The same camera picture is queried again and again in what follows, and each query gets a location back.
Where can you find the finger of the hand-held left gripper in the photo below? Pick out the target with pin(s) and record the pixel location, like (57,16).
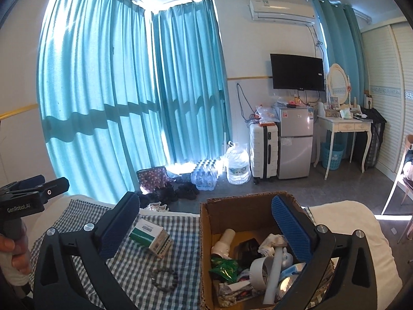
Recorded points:
(55,187)
(30,180)

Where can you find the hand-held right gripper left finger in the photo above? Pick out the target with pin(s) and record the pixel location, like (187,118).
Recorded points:
(117,229)

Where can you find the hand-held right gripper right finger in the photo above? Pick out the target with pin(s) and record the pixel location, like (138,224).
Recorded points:
(290,229)

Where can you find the blue white packet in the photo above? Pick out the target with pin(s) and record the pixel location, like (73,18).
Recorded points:
(290,269)

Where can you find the black pouch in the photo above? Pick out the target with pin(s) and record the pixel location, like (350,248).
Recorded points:
(248,248)

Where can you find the white tape roll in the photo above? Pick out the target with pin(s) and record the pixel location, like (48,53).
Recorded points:
(258,268)

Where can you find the white plastic tube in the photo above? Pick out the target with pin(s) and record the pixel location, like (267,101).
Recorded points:
(272,281)

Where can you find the clear plastic bowl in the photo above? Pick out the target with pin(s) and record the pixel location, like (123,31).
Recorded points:
(285,289)

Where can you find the white thermos bottle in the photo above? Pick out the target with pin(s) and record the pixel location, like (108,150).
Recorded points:
(224,242)

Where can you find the green snack packet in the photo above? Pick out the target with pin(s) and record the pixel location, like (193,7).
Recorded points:
(226,266)

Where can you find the brown cardboard box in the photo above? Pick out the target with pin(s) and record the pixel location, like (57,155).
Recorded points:
(206,232)

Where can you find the floral tissue pack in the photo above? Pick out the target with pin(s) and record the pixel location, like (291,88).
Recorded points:
(232,297)

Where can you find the person's left hand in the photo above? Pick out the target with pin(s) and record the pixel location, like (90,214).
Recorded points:
(14,252)

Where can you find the green white carton box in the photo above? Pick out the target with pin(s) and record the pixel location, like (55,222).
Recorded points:
(148,235)

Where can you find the white lace slippers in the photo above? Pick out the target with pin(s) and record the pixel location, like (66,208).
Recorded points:
(156,206)

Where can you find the purple polka dot bag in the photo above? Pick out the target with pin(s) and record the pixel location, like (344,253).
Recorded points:
(151,177)

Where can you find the green white checkered blanket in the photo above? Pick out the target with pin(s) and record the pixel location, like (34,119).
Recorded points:
(180,232)

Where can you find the white duvet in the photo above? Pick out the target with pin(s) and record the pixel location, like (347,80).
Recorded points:
(355,219)

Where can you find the pile of black shoes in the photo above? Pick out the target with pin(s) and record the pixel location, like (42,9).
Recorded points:
(187,192)

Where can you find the large clear water jug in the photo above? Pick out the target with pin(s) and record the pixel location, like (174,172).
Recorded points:
(238,164)

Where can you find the blue plastic basket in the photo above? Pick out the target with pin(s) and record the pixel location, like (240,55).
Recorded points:
(332,156)

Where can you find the white suitcase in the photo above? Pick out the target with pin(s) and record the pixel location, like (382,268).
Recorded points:
(258,151)

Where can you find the pack of water bottles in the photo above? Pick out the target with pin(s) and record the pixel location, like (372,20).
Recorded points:
(206,176)

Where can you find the silver small fridge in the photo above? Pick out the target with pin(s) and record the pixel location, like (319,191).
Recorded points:
(295,126)

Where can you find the white dressing table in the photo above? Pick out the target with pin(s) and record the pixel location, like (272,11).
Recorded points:
(342,124)

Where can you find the pile of clear plastic bags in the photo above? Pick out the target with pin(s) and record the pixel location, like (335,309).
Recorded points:
(267,113)

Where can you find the teal curtain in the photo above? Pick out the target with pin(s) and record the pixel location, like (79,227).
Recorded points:
(190,71)
(348,55)
(96,71)

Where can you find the black bag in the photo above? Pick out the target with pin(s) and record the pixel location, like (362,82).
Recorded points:
(374,135)

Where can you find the clothes pile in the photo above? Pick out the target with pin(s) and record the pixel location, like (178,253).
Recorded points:
(409,168)

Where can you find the wooden chair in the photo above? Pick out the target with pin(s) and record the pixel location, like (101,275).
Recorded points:
(407,142)

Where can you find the white oval mirror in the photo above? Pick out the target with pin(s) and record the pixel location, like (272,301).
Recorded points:
(338,82)

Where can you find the black flat television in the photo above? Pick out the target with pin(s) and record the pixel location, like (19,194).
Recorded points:
(296,71)

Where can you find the white slatted wardrobe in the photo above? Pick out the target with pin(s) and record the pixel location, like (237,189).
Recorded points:
(387,64)

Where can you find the white air conditioner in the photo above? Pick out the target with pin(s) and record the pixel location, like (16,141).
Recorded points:
(280,8)

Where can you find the small picture frame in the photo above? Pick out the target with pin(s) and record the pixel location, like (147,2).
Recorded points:
(334,100)

